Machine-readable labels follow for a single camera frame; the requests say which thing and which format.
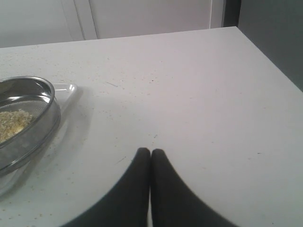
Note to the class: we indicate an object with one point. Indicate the round stainless steel sieve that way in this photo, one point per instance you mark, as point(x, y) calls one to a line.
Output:
point(35, 96)

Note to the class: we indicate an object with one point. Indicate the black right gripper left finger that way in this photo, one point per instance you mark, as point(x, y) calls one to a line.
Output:
point(127, 203)

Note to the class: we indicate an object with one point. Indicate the white cabinet doors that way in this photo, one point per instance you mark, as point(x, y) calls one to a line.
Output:
point(28, 22)

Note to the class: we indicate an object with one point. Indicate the yellow millet grain pile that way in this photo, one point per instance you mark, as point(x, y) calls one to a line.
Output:
point(13, 122)

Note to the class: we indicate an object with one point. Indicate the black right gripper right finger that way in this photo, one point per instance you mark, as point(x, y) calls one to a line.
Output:
point(173, 204)

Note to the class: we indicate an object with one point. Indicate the white square plastic tray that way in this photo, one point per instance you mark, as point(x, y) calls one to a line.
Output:
point(66, 94)

